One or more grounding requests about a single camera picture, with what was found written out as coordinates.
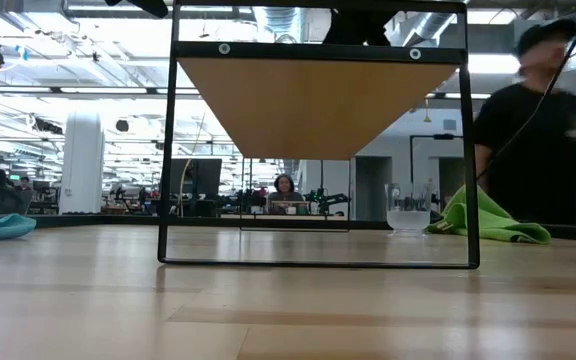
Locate wooden cutting board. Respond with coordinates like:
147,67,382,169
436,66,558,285
156,0,481,271

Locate clear glass cup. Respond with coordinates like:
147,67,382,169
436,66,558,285
384,182,433,237

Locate green cloth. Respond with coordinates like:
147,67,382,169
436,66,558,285
425,183,553,246

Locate white column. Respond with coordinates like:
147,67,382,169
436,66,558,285
58,110,106,215

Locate black pipe frame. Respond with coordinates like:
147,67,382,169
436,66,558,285
409,132,465,187

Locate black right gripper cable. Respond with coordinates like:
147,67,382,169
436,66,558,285
475,0,576,181

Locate black aluminium table frame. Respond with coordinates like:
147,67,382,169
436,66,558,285
32,212,576,245

